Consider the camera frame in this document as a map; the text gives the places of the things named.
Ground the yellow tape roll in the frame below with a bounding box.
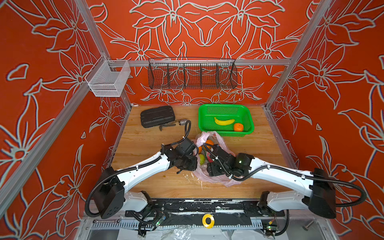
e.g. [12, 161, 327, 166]
[202, 214, 215, 229]

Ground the yellow banana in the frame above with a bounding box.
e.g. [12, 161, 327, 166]
[214, 117, 235, 126]

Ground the orange tangerine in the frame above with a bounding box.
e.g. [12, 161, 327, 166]
[234, 123, 244, 132]
[198, 140, 214, 154]

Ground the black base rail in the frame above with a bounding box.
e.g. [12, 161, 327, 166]
[124, 197, 286, 218]

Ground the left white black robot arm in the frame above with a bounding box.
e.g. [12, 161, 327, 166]
[85, 120, 199, 219]

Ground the metal wrench tool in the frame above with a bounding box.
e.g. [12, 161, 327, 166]
[159, 119, 188, 131]

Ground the yellow green pear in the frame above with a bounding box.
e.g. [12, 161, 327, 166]
[199, 154, 206, 166]

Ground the black wire wall basket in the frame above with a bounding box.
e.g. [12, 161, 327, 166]
[148, 57, 238, 90]

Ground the white wire mesh basket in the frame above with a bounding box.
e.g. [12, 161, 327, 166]
[85, 55, 131, 97]

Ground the black plastic tool case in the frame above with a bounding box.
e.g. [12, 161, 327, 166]
[141, 106, 175, 128]

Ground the green plastic basket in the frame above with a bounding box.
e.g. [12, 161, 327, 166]
[198, 104, 255, 137]

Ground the pink plastic bag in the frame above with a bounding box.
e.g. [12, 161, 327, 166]
[193, 131, 240, 187]

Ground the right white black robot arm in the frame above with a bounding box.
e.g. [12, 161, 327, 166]
[202, 144, 367, 219]

